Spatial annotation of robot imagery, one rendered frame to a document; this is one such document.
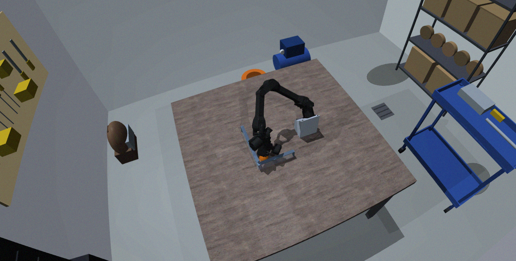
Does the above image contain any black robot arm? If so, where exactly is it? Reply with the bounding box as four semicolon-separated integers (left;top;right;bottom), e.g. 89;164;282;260
248;79;316;157

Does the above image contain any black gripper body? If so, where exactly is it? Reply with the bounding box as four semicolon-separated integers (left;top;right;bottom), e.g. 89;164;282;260
263;141;282;155

